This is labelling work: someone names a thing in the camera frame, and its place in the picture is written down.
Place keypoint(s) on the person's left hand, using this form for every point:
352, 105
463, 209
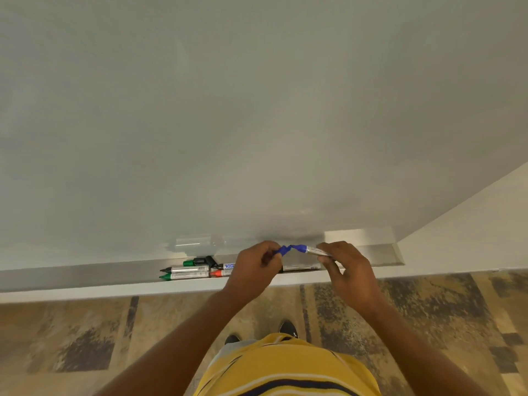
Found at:
247, 272

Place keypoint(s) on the person's right hand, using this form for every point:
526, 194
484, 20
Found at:
354, 280

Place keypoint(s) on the person's left thumb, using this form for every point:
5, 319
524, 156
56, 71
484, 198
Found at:
276, 263

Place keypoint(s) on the person's right thumb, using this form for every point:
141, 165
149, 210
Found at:
330, 268

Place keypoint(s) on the blue marker cap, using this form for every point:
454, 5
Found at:
284, 250

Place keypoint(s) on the blue whiteboard marker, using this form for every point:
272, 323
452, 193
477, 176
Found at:
315, 251

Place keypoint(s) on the person's right forearm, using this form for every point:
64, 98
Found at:
416, 350

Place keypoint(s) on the person's left forearm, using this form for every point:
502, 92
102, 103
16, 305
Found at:
177, 346

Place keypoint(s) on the silver whiteboard marker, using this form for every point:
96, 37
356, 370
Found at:
301, 268

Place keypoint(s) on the blue-labelled whiteboard marker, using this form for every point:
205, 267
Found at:
227, 266

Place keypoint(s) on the red whiteboard marker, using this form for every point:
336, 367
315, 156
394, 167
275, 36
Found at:
218, 273

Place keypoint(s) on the person's right black shoe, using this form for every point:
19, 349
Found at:
288, 329

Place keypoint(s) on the person's black shoe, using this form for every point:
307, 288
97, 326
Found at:
288, 329
232, 339

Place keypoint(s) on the black marker cap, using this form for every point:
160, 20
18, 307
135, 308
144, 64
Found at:
204, 261

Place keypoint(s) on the person's left black shoe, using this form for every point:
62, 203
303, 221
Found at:
232, 339

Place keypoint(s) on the black-tipped whiteboard marker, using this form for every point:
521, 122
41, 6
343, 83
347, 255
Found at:
185, 269

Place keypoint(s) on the green-tipped whiteboard marker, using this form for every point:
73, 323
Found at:
185, 275

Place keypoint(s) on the yellow striped shirt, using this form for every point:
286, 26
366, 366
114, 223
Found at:
284, 367

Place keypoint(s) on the large white whiteboard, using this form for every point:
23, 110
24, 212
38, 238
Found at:
214, 119

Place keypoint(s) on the metal marker tray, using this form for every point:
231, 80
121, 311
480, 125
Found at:
103, 274

